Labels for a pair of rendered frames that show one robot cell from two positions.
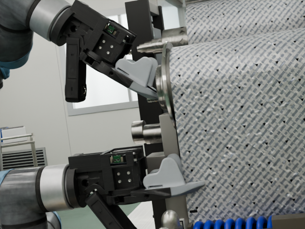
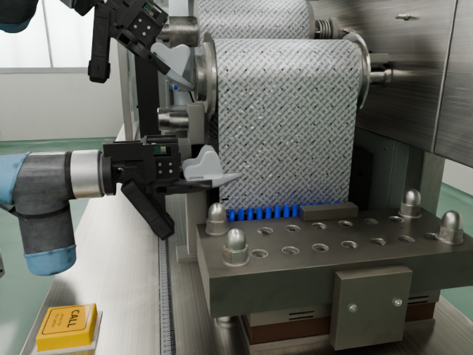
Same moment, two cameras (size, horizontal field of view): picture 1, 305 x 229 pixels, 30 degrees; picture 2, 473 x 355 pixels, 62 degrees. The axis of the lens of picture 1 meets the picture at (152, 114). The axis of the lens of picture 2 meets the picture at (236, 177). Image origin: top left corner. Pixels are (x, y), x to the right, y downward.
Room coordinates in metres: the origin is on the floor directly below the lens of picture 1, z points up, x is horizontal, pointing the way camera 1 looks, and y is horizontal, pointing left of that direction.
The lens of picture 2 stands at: (0.30, 0.19, 1.29)
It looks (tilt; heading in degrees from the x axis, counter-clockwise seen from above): 18 degrees down; 336
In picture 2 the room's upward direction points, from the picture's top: straight up
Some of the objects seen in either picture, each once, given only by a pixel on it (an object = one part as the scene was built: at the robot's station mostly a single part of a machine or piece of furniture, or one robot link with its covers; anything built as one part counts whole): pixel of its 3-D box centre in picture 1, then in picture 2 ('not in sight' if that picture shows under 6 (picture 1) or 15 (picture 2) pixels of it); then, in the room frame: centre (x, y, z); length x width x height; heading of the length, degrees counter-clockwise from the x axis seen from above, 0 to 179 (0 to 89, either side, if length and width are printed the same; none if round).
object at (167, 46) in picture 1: (173, 86); (207, 78); (0.94, -0.04, 1.25); 0.15 x 0.01 x 0.15; 167
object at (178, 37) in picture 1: (179, 42); (183, 32); (1.19, -0.08, 1.33); 0.06 x 0.06 x 0.06; 77
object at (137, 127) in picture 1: (139, 132); (163, 119); (0.99, 0.03, 1.18); 0.04 x 0.02 x 0.04; 167
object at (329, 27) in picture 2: not in sight; (317, 33); (1.12, -0.38, 1.33); 0.07 x 0.07 x 0.07; 77
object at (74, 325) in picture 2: not in sight; (68, 325); (0.83, 0.22, 0.91); 0.07 x 0.07 x 0.02; 77
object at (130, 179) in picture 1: (109, 178); (144, 166); (0.90, 0.08, 1.12); 0.12 x 0.08 x 0.09; 77
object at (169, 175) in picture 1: (172, 176); (212, 167); (0.86, -0.02, 1.11); 0.09 x 0.03 x 0.06; 76
